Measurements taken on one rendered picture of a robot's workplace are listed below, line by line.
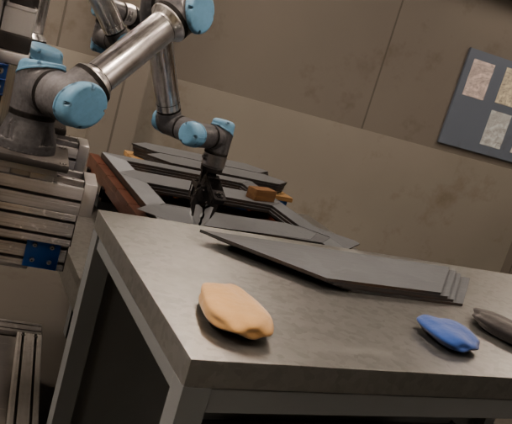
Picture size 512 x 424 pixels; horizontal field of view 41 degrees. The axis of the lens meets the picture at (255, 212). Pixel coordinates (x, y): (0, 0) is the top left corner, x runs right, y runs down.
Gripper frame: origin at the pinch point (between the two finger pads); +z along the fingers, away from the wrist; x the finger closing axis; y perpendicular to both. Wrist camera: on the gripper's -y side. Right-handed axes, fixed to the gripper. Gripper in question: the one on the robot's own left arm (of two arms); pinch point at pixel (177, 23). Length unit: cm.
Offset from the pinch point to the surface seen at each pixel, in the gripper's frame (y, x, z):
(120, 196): 60, 31, -22
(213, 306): 16, 162, -94
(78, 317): 47, 120, -85
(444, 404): 21, 183, -59
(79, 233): 74, 35, -36
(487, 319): 15, 172, -32
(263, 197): 55, 32, 47
